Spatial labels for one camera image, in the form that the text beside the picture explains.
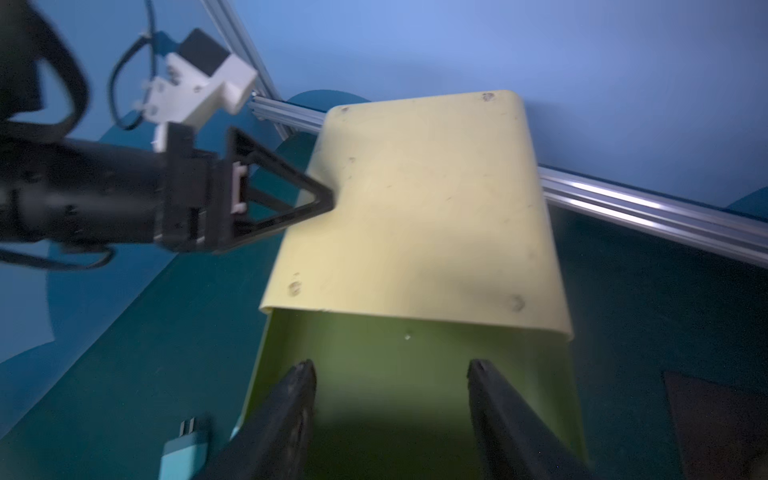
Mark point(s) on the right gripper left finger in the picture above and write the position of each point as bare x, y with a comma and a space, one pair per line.
272, 443

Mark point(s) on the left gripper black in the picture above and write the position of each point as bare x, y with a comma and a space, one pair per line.
88, 195

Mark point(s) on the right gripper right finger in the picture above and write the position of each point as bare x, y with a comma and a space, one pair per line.
513, 442

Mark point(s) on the teal plug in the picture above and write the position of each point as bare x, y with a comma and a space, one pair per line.
186, 454

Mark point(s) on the green drawer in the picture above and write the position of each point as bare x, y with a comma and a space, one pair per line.
392, 397

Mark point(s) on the yellow-green drawer cabinet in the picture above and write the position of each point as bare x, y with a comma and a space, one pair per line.
439, 215

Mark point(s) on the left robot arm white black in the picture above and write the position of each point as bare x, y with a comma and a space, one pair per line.
44, 95

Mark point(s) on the pink blossom artificial tree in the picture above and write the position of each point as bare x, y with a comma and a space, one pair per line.
721, 431

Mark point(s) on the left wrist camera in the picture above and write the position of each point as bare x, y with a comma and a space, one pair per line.
203, 78

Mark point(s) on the left aluminium frame post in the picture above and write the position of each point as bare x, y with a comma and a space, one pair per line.
238, 40

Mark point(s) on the aluminium back frame rail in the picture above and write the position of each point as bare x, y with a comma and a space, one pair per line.
720, 231

